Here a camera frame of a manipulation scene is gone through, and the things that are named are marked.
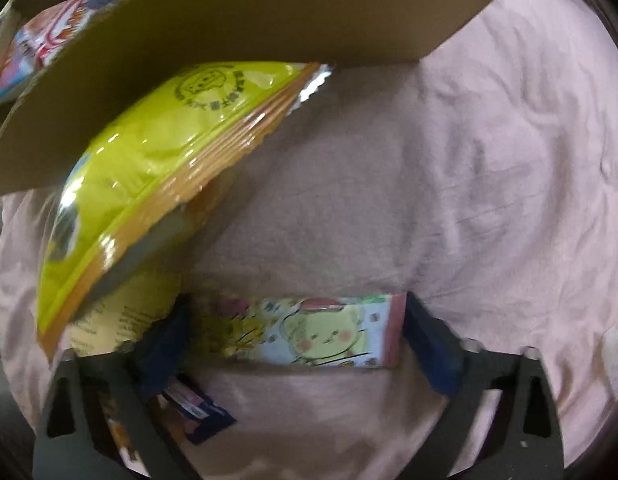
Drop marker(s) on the dark blue snack bag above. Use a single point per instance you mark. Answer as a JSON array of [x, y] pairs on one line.
[[204, 417]]

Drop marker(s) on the white red round-label snack bag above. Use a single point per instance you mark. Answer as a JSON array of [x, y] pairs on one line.
[[54, 30]]

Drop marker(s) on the yellow chip bag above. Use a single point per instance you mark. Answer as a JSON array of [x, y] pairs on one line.
[[154, 160]]

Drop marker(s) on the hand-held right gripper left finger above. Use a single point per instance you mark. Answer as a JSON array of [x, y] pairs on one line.
[[159, 360]]

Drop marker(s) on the pastel cartoon bear snack bag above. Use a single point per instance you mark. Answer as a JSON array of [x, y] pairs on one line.
[[309, 330]]

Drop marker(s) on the brown cardboard box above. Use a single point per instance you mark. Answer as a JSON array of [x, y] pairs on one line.
[[289, 15]]

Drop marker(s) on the pink blanket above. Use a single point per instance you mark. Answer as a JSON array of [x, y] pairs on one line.
[[439, 185]]

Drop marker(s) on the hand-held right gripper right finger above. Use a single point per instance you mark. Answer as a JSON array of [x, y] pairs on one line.
[[434, 345]]

